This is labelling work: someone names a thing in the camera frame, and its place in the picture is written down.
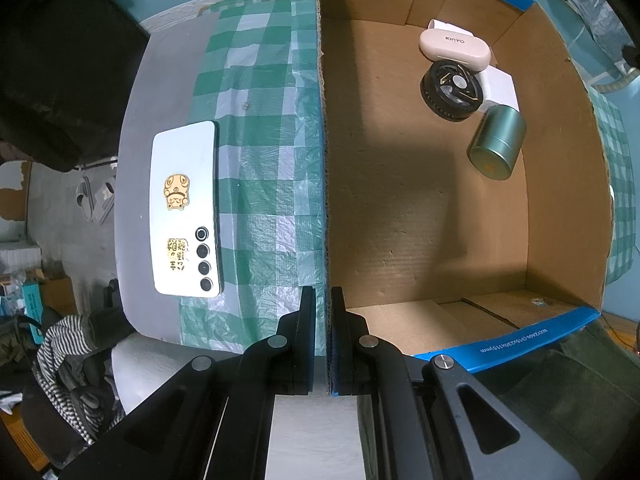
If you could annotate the dark green cloth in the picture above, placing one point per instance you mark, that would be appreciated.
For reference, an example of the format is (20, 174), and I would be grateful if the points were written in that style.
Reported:
(575, 385)

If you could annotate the striped cloth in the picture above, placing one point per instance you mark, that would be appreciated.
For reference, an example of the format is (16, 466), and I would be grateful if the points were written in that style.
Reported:
(60, 345)

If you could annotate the white smartphone with gold stickers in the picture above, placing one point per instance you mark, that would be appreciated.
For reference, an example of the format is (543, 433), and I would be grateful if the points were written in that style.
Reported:
(185, 160)

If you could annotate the grey slipper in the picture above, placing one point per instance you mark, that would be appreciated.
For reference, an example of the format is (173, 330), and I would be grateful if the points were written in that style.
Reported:
(84, 200)
(105, 202)

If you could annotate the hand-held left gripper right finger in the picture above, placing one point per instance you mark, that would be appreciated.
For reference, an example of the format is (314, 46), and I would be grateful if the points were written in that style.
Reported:
(337, 345)

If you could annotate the green checkered tablecloth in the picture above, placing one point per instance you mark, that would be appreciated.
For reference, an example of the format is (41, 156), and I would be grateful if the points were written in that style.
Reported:
(250, 125)

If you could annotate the white box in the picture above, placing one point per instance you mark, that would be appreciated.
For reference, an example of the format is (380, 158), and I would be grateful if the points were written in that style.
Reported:
(500, 87)

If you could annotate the green metal tin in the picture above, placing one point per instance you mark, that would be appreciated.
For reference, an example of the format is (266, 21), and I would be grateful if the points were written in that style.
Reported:
(500, 135)

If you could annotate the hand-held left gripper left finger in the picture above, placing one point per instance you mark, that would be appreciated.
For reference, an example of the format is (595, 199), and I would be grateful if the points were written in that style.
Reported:
(309, 340)

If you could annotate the small teal box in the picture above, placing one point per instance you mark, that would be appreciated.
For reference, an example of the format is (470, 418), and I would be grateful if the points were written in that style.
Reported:
(31, 305)

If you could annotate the black hanging cloth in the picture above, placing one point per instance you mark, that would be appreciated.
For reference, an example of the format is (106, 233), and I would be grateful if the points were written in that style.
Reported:
(65, 60)

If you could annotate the silver foil sheet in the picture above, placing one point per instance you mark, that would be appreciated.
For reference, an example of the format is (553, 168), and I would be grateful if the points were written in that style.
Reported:
(600, 15)

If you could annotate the brown cardboard box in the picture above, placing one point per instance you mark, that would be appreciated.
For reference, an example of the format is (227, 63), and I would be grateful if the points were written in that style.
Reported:
(57, 292)

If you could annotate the black round spool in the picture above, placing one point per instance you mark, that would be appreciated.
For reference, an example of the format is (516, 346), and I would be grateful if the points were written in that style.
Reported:
(440, 92)

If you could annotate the cardboard box with blue tape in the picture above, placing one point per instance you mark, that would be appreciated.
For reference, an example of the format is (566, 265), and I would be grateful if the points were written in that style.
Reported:
(425, 200)

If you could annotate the pale pink earbuds case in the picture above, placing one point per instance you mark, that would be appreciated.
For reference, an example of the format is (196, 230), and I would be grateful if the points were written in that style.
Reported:
(450, 47)

